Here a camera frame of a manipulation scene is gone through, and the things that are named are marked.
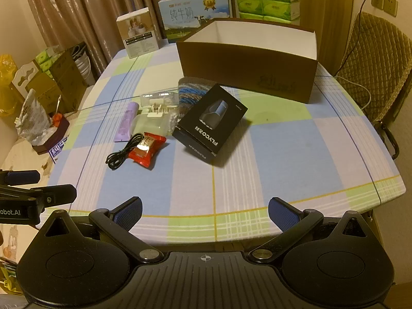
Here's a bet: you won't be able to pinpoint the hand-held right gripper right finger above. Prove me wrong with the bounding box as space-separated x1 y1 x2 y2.
246 196 375 265

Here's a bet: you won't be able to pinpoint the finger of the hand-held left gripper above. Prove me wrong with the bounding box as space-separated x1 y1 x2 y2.
0 169 41 187
0 184 78 207

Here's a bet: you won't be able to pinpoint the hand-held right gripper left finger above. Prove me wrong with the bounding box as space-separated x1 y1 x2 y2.
39 196 165 265

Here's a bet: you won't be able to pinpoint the black cable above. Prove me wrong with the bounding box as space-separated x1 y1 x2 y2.
106 133 144 172

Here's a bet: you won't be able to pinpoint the red snack packet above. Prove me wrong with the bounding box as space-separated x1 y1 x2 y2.
128 132 167 169

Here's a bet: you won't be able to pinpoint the purple tube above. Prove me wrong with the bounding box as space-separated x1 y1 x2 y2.
114 102 140 143

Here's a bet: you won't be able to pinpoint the cream plastic clip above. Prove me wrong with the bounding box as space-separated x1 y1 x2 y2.
133 105 171 136

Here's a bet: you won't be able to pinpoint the cotton swab bag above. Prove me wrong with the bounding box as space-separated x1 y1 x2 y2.
166 108 181 136

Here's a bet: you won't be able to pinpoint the black product box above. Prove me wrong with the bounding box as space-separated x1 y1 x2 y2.
172 84 250 165

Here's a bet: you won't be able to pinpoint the clear plastic case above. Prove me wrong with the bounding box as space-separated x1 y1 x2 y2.
141 92 178 109

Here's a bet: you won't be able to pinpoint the striped knitted pouch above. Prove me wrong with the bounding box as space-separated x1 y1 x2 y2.
178 76 221 120

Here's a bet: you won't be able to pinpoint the brown cardboard box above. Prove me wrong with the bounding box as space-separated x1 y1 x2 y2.
176 18 319 104

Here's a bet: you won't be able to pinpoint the dark red box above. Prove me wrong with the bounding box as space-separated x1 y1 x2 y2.
32 114 71 156

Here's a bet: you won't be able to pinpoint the clear crumpled plastic bag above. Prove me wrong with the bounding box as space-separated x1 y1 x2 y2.
14 88 58 145

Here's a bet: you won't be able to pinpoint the yellow plastic bag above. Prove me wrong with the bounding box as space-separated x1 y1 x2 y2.
0 54 19 117

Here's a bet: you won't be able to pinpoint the beige cardboard carton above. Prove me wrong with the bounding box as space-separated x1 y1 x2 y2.
10 59 58 107

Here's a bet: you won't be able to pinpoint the brown cardboard carton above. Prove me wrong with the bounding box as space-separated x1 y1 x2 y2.
30 42 90 114

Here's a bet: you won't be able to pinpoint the loose green tissue packs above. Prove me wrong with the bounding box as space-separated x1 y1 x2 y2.
35 47 62 72

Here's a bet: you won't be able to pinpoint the small white product box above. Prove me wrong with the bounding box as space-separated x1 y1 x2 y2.
116 7 159 59

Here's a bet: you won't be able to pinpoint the brown pleated curtain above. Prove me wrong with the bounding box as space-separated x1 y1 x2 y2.
19 0 233 81

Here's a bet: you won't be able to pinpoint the blue milk carton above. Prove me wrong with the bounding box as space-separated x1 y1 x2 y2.
158 0 233 43

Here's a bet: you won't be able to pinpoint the stack of green tissue packs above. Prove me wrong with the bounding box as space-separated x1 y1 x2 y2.
232 0 301 26

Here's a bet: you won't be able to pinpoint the black chair frame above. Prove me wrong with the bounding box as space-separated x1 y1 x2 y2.
374 120 400 160

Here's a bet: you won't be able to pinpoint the white cable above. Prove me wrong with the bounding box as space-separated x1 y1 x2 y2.
317 73 373 110

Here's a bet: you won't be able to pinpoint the dark charger cable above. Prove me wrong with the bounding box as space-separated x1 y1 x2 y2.
334 0 379 75

